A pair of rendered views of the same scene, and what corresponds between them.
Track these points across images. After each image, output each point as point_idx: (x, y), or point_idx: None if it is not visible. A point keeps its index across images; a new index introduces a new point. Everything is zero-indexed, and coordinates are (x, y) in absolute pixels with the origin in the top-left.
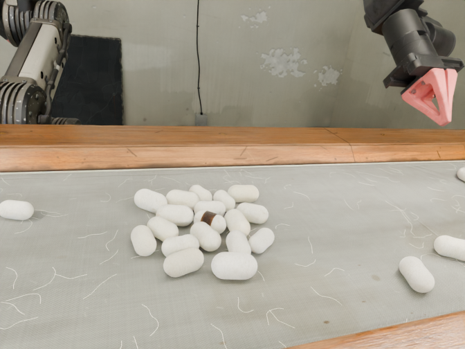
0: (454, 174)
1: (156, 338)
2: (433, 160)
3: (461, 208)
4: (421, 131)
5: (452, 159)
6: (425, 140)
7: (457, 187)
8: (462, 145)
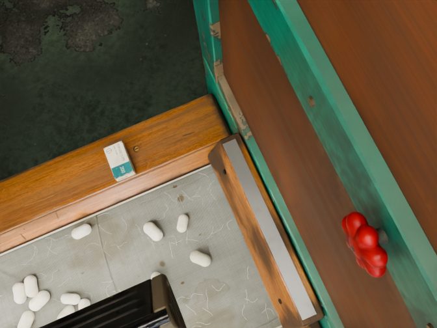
0: (22, 275)
1: None
2: (17, 245)
3: None
4: (24, 185)
5: (41, 234)
6: (9, 222)
7: (6, 309)
8: (53, 213)
